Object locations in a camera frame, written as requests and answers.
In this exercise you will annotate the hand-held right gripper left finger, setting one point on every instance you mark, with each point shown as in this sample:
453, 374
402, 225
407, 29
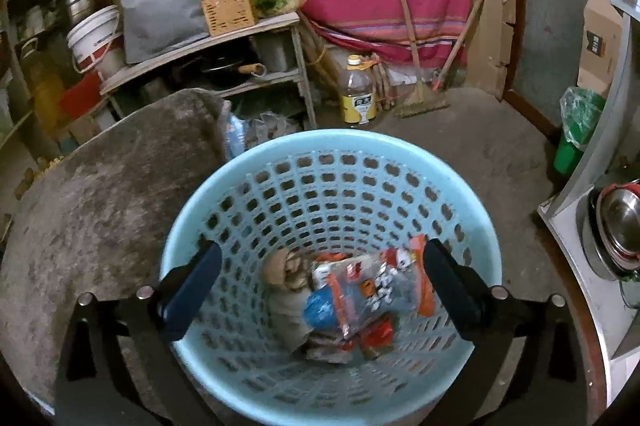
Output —
192, 286

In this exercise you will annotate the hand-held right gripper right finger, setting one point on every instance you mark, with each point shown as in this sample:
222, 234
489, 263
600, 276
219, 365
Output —
452, 286

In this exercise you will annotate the clear printed plastic bag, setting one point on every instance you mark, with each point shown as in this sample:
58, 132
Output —
370, 293

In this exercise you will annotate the orange snack packet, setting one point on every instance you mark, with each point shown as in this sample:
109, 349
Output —
380, 336

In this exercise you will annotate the brown paper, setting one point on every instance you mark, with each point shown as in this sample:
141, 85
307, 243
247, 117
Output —
287, 271

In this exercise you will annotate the light blue plastic basket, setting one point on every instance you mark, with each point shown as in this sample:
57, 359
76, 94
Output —
325, 186

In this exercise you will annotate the grey paper bag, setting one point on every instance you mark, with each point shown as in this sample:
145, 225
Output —
290, 321

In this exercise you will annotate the grey shaggy mat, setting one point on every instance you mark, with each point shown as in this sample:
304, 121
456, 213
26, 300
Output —
100, 206

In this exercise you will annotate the steel bowl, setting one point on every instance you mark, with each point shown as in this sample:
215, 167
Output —
617, 226

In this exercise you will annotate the green bin with plastic bag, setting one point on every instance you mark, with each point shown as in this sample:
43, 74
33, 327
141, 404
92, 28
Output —
577, 131

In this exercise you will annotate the cooking oil bottle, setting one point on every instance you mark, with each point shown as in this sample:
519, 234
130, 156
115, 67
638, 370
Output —
357, 94

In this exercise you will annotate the straw broom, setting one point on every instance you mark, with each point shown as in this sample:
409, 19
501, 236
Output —
415, 71

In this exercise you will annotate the red plastic basket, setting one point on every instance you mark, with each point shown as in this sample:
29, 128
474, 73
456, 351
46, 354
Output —
82, 94

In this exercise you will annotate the yellow oil jug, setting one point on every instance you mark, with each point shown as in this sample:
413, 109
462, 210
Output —
45, 91

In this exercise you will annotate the wooden stick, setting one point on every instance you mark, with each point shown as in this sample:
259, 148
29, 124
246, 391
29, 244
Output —
460, 41

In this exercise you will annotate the wooden shelf rack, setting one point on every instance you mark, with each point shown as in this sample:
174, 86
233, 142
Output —
240, 41

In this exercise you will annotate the white plastic bucket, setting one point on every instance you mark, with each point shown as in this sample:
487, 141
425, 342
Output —
97, 44

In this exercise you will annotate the stack of cardboard boxes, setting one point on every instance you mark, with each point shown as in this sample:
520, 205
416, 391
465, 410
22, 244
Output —
492, 16

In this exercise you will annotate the grey cloth cover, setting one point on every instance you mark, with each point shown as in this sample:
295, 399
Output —
165, 11

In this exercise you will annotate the wooden utensil holder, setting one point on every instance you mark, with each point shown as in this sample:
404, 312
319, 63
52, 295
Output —
230, 11

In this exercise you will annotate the large cardboard box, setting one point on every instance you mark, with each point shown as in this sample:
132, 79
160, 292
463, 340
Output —
600, 44

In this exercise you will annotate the steel pot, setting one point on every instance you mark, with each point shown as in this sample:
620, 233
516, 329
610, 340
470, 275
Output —
82, 4

